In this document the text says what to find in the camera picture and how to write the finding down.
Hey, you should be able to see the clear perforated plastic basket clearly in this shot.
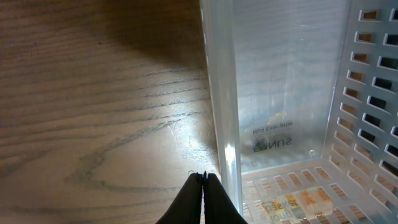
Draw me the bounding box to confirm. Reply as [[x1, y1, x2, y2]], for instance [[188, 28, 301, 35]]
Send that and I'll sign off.
[[200, 0, 397, 223]]

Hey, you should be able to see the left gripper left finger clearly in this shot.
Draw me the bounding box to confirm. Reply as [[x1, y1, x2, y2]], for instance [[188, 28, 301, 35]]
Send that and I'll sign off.
[[156, 173, 203, 224]]

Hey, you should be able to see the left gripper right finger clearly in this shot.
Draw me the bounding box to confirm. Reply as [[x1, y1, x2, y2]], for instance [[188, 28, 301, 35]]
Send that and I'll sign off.
[[203, 172, 247, 224]]

